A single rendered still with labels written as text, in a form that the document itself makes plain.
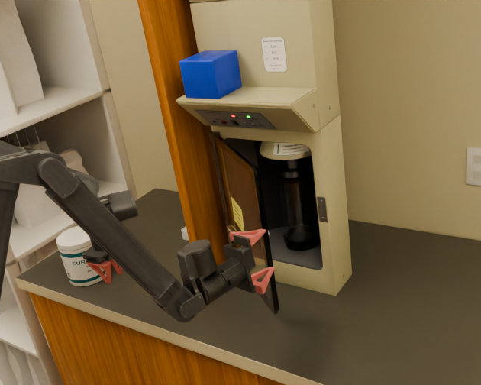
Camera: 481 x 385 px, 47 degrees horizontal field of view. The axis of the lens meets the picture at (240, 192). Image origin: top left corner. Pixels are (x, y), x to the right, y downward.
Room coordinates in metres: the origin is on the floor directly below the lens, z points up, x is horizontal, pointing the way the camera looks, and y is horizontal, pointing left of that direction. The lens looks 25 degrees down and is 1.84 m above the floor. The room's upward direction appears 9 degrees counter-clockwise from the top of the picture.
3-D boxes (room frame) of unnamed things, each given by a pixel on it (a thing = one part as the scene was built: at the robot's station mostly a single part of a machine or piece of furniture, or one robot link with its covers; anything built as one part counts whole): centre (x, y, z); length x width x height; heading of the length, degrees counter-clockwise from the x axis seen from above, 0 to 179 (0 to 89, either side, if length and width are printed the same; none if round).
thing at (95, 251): (1.22, 0.36, 1.21); 0.10 x 0.07 x 0.07; 147
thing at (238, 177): (1.24, 0.00, 1.19); 0.30 x 0.01 x 0.40; 16
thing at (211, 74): (1.31, 0.02, 1.56); 0.10 x 0.10 x 0.09; 53
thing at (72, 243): (1.52, 0.52, 1.02); 0.13 x 0.13 x 0.15
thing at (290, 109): (1.26, -0.04, 1.46); 0.32 x 0.11 x 0.10; 53
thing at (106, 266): (1.21, 0.36, 1.14); 0.07 x 0.07 x 0.09; 57
